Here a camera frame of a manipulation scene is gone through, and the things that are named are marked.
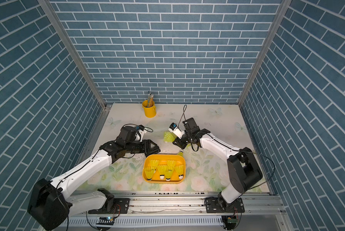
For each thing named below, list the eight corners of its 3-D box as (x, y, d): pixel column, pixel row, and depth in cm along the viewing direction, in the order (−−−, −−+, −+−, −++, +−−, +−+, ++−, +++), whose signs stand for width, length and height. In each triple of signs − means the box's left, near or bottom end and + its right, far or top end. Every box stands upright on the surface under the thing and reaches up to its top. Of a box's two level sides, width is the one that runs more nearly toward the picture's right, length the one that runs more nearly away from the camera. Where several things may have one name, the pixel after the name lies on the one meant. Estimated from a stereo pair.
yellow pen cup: (143, 118, 115) (141, 107, 106) (145, 110, 120) (142, 99, 111) (155, 118, 115) (153, 107, 106) (156, 110, 120) (155, 99, 111)
